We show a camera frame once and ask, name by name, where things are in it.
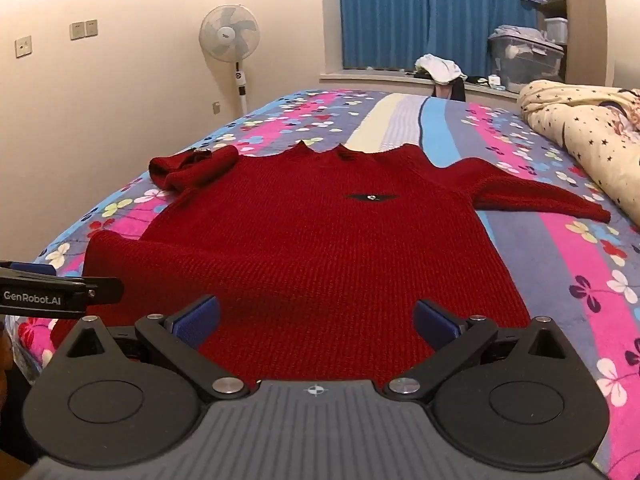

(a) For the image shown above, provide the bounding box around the white clothes pile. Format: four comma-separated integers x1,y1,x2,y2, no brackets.
415,53,468,85

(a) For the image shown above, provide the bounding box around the white standing fan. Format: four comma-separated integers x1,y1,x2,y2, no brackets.
199,4,261,116

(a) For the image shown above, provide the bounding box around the cream star print quilt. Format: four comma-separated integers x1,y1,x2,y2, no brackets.
517,80,640,232

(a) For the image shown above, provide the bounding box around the blue curtain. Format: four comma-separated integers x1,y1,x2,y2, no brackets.
337,0,538,78

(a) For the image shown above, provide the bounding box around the window sill ledge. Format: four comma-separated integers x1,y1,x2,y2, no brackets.
320,67,521,101

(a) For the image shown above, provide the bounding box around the clear lidded storage box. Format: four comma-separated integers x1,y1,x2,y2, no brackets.
489,27,566,94

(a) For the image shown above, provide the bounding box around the dark garment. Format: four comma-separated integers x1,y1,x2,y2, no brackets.
432,77,467,104

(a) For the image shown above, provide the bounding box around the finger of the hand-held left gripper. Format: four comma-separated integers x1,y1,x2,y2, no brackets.
0,260,57,277
80,276,125,307

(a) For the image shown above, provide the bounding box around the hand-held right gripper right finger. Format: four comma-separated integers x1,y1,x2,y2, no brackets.
387,299,574,402

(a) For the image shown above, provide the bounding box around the red knitted sweater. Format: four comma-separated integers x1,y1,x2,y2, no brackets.
50,141,612,386

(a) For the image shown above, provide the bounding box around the floral striped fleece blanket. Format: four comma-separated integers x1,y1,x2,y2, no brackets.
10,89,640,480

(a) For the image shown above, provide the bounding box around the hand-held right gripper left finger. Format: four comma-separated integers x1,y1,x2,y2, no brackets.
64,294,252,402

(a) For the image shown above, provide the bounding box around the wooden shelf cabinet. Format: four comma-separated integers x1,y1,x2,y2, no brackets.
532,0,609,86

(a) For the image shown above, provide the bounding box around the white plastic bin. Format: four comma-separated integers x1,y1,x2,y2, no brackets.
544,17,569,45

